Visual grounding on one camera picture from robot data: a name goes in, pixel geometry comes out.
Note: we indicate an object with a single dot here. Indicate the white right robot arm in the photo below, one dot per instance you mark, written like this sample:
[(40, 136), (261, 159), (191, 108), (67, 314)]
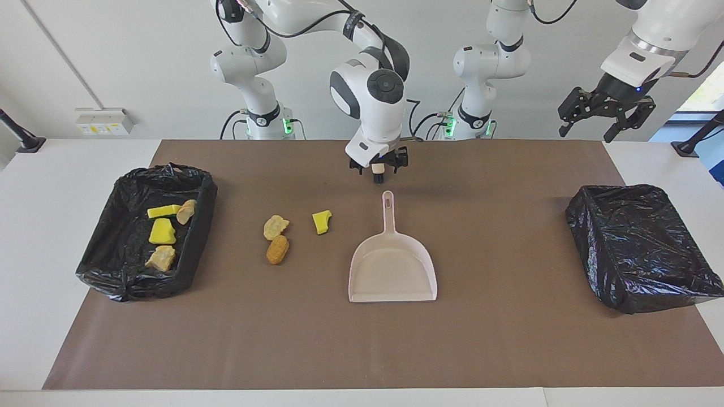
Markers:
[(384, 113)]

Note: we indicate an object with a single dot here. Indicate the pale yellow trash piece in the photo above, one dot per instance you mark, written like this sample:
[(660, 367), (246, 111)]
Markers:
[(186, 212), (161, 259), (276, 226)]

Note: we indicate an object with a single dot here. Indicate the small yellow sponge piece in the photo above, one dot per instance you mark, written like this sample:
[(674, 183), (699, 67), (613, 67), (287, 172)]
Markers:
[(322, 222)]

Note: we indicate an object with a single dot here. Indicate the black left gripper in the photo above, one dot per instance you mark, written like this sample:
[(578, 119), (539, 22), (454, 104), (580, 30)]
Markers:
[(621, 95)]

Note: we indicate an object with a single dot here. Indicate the black table clamp stand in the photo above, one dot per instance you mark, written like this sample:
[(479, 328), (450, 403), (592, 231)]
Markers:
[(22, 138), (693, 144)]

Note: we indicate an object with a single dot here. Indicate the black bag lined bin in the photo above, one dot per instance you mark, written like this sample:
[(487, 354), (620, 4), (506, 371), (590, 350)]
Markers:
[(124, 265), (639, 249)]

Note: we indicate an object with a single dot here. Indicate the brown corn-shaped trash piece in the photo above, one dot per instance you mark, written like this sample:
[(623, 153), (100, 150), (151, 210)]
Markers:
[(278, 250)]

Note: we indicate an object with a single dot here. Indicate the white wall socket box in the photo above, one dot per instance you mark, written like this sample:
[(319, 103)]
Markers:
[(104, 121)]

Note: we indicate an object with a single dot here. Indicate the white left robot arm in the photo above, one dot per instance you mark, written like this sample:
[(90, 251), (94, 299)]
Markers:
[(492, 62)]

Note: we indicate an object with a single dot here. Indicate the elongated green yellow sponge piece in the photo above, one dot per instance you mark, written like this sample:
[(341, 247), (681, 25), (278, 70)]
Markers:
[(163, 212)]

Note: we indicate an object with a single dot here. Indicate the squarish green yellow sponge piece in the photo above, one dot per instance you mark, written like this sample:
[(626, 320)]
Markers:
[(163, 233)]

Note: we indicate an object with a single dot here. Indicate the brown table mat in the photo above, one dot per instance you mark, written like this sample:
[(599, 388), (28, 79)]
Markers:
[(362, 350)]

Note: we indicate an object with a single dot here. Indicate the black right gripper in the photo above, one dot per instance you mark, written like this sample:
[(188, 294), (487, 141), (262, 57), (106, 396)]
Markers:
[(380, 158)]

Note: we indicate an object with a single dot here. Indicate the pale pink plastic dustpan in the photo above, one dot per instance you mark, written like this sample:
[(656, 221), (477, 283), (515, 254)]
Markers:
[(393, 271)]

